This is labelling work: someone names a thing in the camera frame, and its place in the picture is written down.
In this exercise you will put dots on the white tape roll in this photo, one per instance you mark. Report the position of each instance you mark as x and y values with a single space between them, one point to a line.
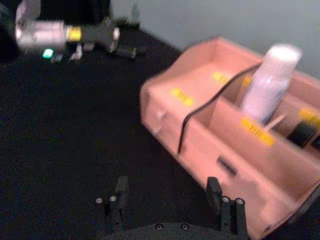
271 82

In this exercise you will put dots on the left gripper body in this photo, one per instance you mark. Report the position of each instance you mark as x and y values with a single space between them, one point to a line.
96 33

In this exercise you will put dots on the shallow brown cardboard tray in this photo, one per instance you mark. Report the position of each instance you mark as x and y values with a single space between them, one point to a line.
212 140

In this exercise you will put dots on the black table cloth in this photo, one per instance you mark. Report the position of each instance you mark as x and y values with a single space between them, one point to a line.
62 125

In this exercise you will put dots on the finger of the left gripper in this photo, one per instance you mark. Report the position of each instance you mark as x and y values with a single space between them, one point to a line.
127 52

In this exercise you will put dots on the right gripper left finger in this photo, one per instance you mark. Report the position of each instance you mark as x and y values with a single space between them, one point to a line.
121 192

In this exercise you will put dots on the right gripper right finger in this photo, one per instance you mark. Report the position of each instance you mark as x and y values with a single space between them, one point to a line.
215 195

